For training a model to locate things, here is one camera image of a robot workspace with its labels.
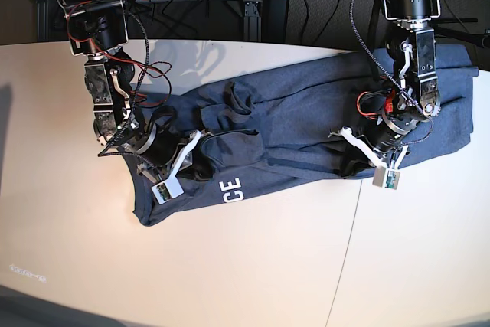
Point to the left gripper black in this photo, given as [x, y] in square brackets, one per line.
[384, 135]

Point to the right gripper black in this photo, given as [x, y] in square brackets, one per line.
[157, 148]

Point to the blue grey T-shirt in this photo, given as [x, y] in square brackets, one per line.
[268, 131]

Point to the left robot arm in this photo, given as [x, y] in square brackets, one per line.
[413, 96]

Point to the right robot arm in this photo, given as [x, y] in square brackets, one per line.
[97, 29]

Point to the black tripod stand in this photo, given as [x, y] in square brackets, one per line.
[440, 17]

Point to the black power adapter brick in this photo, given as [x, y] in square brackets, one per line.
[274, 21]

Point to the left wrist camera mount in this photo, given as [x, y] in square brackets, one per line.
[386, 174]

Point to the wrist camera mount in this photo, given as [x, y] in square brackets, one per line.
[165, 182]
[386, 174]

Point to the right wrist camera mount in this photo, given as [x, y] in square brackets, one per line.
[165, 182]

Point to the aluminium frame post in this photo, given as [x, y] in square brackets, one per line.
[249, 13]

